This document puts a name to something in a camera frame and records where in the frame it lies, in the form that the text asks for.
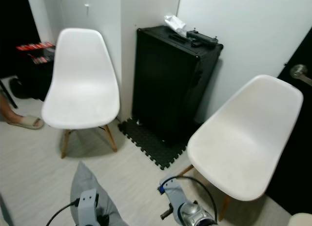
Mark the person's foot in beige sandal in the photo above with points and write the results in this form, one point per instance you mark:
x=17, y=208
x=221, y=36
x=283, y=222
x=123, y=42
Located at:
x=24, y=121

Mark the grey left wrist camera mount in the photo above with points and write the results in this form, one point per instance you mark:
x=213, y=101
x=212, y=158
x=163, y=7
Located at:
x=88, y=209

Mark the black door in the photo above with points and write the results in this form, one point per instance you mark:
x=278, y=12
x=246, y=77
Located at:
x=295, y=172

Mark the white pillow with coloured dots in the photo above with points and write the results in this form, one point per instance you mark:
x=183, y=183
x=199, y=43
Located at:
x=85, y=178

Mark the black foam floor mat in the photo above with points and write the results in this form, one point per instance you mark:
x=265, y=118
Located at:
x=151, y=150

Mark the large black equipment case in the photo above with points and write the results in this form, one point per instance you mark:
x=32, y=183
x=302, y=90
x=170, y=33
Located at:
x=170, y=84

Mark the white plastic shell chair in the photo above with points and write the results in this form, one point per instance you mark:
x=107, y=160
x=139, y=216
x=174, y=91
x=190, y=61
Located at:
x=83, y=84
x=243, y=143

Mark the crumpled white plastic bag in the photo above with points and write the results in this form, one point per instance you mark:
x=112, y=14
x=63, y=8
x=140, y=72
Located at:
x=174, y=24

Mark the white wall hook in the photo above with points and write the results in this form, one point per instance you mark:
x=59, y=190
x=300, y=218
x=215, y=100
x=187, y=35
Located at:
x=87, y=8

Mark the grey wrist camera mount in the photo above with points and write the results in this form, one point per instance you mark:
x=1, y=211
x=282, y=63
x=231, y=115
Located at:
x=88, y=209
x=173, y=194

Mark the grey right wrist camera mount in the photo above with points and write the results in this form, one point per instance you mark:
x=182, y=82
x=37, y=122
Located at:
x=173, y=194

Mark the red and black box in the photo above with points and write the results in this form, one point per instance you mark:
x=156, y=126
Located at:
x=35, y=49

